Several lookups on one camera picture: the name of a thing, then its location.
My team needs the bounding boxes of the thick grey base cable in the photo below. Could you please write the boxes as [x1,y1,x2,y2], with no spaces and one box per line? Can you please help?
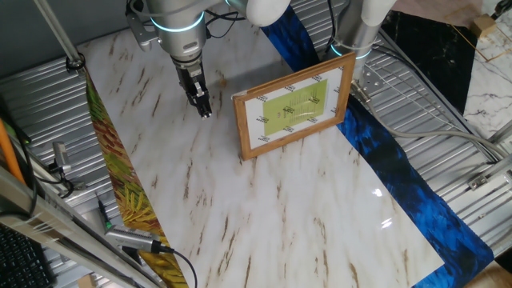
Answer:
[350,79,510,160]

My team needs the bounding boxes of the wooden picture frame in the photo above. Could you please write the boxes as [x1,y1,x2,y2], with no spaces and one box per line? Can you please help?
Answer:
[231,50,357,161]

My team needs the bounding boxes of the thick black cable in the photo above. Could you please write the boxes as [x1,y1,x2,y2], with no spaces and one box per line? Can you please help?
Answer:
[0,95,39,219]

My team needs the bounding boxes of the aluminium frame bar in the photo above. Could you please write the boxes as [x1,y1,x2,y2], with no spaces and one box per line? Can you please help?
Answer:
[0,166,161,288]

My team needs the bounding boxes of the black ring clamp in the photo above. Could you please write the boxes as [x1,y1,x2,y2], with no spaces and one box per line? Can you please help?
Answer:
[66,53,86,74]

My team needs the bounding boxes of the blue painted mat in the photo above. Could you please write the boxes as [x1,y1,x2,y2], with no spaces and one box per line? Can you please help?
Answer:
[259,6,495,288]

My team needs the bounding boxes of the aluminium profile rail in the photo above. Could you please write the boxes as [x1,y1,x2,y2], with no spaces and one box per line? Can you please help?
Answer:
[466,154,512,192]
[486,119,512,146]

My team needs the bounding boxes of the thin aluminium pole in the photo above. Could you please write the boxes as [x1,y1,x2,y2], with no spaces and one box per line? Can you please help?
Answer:
[34,0,85,71]

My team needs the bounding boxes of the black keyboard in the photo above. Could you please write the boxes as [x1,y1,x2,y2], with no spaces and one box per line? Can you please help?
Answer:
[0,223,55,288]

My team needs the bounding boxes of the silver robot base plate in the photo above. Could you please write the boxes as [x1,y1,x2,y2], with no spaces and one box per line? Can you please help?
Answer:
[358,59,384,95]

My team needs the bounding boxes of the black marble pattern sheet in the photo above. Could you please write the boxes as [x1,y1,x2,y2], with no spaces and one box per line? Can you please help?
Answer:
[379,10,479,115]

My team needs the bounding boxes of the silver ribbed camera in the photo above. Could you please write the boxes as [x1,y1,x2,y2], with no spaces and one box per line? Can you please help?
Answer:
[104,224,163,254]

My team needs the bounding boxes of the black camera cable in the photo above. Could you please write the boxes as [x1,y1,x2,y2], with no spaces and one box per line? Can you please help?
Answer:
[158,244,199,288]

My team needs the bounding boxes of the orange pole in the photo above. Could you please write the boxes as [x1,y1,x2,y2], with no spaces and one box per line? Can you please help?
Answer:
[0,118,26,185]

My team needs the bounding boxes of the black base cable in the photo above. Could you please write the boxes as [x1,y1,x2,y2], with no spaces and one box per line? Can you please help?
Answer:
[326,0,339,47]

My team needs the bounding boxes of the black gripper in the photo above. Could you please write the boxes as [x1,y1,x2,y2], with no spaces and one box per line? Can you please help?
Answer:
[174,62,214,120]

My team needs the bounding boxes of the white gold lined sheet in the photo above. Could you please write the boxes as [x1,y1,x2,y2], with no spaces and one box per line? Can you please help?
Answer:
[451,0,512,141]

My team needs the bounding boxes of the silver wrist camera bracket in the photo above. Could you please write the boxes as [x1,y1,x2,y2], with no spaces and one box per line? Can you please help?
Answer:
[126,10,161,51]

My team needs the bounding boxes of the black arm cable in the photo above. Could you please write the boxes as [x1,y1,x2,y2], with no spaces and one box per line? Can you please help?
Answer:
[202,8,246,40]

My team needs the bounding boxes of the large wooden cube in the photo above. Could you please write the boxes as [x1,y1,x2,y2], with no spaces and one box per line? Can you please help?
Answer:
[470,14,498,39]

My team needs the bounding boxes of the white marble pattern sheet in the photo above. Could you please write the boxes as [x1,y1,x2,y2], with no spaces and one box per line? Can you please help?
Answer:
[78,15,446,288]

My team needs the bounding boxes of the yellow green painted mat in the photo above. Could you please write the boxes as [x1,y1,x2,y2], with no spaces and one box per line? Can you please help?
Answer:
[84,70,189,288]

